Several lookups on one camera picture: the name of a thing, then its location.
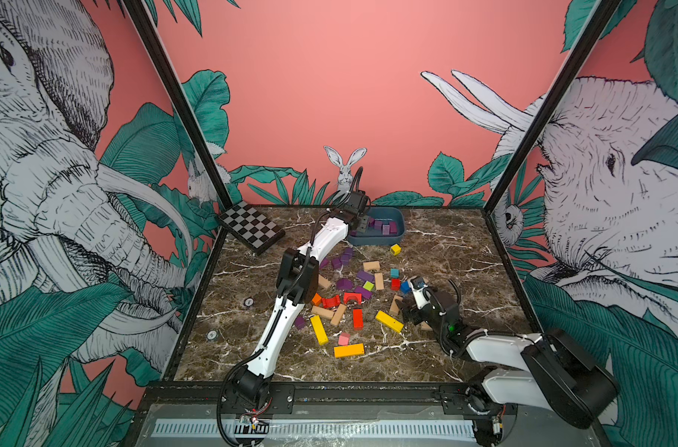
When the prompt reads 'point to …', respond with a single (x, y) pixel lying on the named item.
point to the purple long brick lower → (366, 294)
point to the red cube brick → (395, 284)
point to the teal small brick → (394, 273)
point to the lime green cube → (369, 286)
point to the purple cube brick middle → (345, 259)
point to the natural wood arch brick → (372, 265)
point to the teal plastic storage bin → (385, 226)
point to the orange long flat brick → (348, 350)
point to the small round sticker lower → (211, 334)
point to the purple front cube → (299, 322)
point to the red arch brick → (357, 296)
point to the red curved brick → (332, 302)
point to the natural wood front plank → (324, 312)
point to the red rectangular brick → (358, 318)
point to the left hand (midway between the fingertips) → (361, 214)
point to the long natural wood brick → (323, 281)
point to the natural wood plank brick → (379, 281)
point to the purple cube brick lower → (336, 263)
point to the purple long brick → (365, 276)
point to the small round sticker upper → (249, 302)
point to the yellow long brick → (318, 329)
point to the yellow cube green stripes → (395, 250)
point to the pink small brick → (344, 339)
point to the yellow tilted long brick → (389, 321)
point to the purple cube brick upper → (348, 250)
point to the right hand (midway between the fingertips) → (407, 289)
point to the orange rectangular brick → (317, 299)
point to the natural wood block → (394, 310)
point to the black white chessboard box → (250, 224)
